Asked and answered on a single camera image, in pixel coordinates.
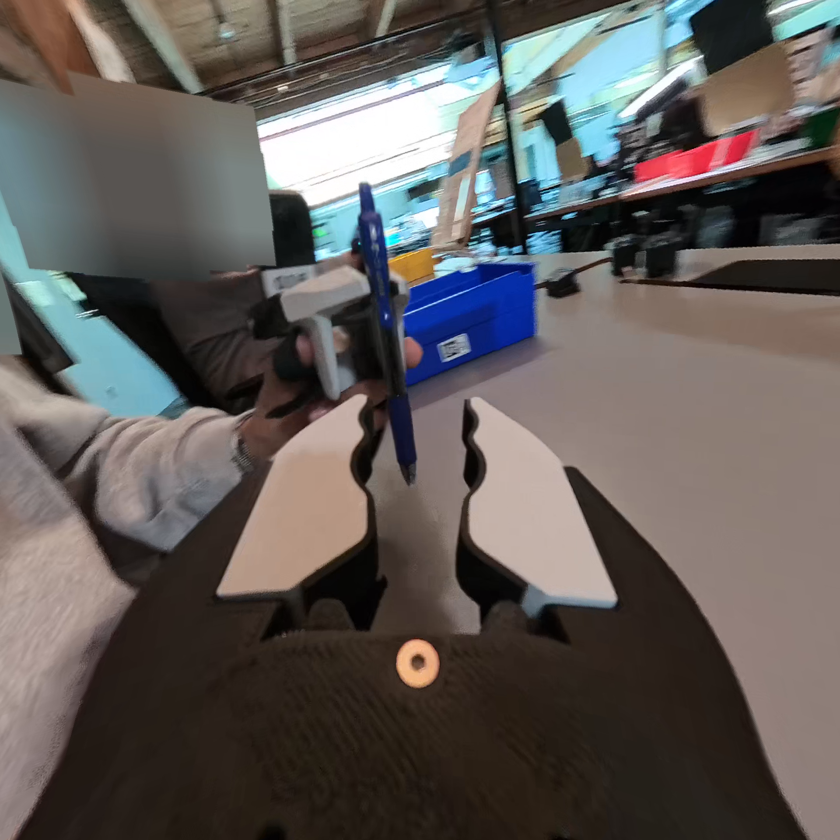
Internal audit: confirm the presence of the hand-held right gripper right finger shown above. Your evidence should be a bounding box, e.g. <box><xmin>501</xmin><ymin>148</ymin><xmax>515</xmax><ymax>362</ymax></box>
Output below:
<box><xmin>456</xmin><ymin>397</ymin><xmax>619</xmax><ymax>621</ymax></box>

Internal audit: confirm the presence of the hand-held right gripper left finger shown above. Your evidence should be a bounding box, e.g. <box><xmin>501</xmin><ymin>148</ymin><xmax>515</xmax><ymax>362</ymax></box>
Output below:
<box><xmin>215</xmin><ymin>394</ymin><xmax>388</xmax><ymax>624</ymax></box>

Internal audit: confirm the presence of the blue ballpoint pen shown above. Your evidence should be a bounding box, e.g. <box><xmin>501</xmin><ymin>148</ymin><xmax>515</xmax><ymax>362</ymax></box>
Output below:
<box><xmin>357</xmin><ymin>182</ymin><xmax>419</xmax><ymax>487</ymax></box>

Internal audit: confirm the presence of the blue labelled plastic bin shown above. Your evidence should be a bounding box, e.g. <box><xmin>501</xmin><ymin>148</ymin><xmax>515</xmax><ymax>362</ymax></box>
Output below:
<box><xmin>402</xmin><ymin>262</ymin><xmax>539</xmax><ymax>388</ymax></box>

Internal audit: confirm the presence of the person's left forearm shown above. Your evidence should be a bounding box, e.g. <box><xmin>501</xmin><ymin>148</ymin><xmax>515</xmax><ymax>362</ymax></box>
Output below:
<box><xmin>0</xmin><ymin>357</ymin><xmax>253</xmax><ymax>559</ymax></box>

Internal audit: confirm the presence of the grey desk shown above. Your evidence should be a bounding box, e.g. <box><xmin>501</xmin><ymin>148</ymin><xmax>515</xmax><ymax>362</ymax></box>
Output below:
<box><xmin>364</xmin><ymin>244</ymin><xmax>840</xmax><ymax>840</ymax></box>

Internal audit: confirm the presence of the black desk mat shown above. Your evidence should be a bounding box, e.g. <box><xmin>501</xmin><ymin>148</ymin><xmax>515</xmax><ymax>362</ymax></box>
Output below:
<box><xmin>620</xmin><ymin>259</ymin><xmax>840</xmax><ymax>296</ymax></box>

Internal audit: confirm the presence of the person's left hand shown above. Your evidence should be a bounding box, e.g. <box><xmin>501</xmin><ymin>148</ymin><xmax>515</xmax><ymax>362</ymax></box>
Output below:
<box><xmin>249</xmin><ymin>333</ymin><xmax>425</xmax><ymax>462</ymax></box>

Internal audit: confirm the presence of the yellow plastic bin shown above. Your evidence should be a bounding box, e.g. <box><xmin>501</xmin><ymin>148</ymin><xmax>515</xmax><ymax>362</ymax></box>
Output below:
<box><xmin>387</xmin><ymin>248</ymin><xmax>438</xmax><ymax>284</ymax></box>

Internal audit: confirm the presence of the silver wristwatch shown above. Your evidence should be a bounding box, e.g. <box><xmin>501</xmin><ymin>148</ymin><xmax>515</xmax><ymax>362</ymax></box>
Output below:
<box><xmin>231</xmin><ymin>415</ymin><xmax>258</xmax><ymax>475</ymax></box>

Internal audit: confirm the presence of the black office chair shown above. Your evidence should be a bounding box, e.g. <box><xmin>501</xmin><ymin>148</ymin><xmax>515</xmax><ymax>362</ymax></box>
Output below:
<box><xmin>66</xmin><ymin>272</ymin><xmax>221</xmax><ymax>411</ymax></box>

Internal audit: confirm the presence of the person's grey sweatshirt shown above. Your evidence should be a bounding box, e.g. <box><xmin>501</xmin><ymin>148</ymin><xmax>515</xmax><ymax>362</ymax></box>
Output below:
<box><xmin>0</xmin><ymin>420</ymin><xmax>140</xmax><ymax>840</ymax></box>

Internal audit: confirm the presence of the red plastic bin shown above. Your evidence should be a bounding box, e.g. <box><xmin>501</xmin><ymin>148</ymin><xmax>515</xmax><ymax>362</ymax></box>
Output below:
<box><xmin>717</xmin><ymin>128</ymin><xmax>763</xmax><ymax>166</ymax></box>
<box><xmin>633</xmin><ymin>141</ymin><xmax>723</xmax><ymax>183</ymax></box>

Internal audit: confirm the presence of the wooden workbench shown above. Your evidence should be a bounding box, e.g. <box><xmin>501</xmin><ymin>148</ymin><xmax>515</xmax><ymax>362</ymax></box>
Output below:
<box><xmin>525</xmin><ymin>147</ymin><xmax>840</xmax><ymax>253</ymax></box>

